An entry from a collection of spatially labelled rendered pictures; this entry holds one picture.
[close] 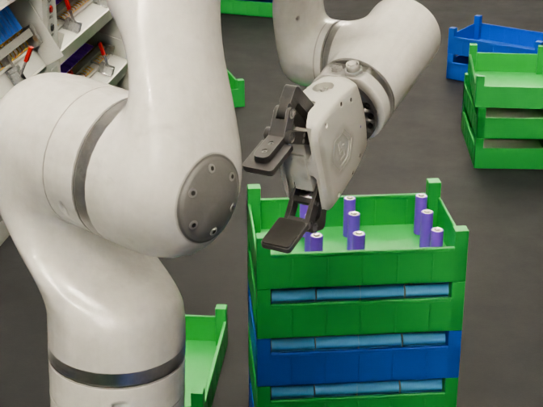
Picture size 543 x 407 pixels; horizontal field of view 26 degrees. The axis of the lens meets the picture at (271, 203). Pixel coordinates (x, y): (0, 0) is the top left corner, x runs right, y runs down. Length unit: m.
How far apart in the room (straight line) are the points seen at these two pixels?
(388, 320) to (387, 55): 0.60
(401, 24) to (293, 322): 0.60
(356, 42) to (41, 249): 0.41
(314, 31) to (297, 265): 0.49
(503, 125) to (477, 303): 0.74
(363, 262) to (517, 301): 0.75
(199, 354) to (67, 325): 1.15
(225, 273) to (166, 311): 1.43
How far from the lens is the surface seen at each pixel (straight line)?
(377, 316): 1.71
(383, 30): 1.23
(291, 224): 1.12
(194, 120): 0.89
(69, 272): 1.00
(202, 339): 2.17
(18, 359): 2.17
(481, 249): 2.57
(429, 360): 1.76
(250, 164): 1.05
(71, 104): 0.95
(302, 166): 1.11
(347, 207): 1.79
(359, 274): 1.67
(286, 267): 1.65
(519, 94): 2.95
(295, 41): 1.25
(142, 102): 0.88
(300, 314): 1.69
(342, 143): 1.13
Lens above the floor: 1.09
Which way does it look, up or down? 23 degrees down
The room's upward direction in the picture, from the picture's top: straight up
